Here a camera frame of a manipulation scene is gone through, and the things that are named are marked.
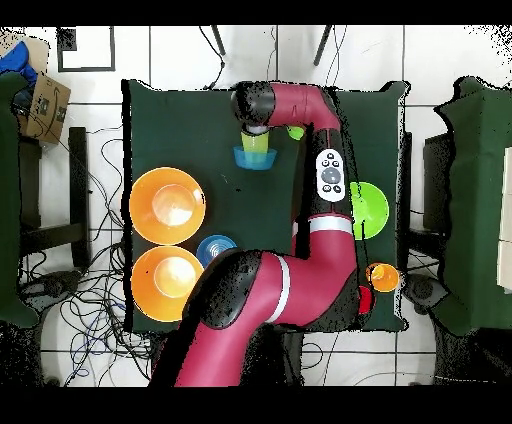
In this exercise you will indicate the large orange bowl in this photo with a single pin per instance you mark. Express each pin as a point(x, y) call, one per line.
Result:
point(164, 284)
point(167, 205)

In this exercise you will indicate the red cup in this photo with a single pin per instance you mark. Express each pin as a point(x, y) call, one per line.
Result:
point(366, 299)

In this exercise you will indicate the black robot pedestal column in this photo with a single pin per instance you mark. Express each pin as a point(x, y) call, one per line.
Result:
point(288, 360)

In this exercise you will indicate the black square frame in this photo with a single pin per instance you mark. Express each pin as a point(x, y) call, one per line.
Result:
point(58, 50)

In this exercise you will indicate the large green bowl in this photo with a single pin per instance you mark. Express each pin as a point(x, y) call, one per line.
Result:
point(372, 210)

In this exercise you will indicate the orange cup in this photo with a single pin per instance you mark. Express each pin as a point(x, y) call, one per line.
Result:
point(384, 278)

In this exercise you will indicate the yellow cup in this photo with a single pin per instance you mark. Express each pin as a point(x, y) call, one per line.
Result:
point(254, 143)

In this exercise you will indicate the dark green table cloth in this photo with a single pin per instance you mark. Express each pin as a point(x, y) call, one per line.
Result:
point(180, 120)

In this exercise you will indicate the black tripod leg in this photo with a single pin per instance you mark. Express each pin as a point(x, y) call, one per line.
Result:
point(322, 44)
point(218, 40)

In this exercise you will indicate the cardboard box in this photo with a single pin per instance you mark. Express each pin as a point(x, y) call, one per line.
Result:
point(46, 108)

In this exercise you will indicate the black bench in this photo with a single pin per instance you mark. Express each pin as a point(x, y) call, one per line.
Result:
point(78, 180)

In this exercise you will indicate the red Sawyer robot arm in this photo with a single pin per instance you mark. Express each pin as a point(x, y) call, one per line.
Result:
point(280, 288)

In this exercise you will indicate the blue bowl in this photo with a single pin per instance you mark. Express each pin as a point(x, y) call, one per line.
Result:
point(256, 162)
point(214, 248)

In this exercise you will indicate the blue cloth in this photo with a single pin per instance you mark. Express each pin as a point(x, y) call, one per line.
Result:
point(16, 60)

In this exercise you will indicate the black pedestal foot with knob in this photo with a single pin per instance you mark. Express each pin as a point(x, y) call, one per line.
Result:
point(52, 284)

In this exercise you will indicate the green cloth on side table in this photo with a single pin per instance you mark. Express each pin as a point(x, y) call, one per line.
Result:
point(476, 200)
point(10, 200)

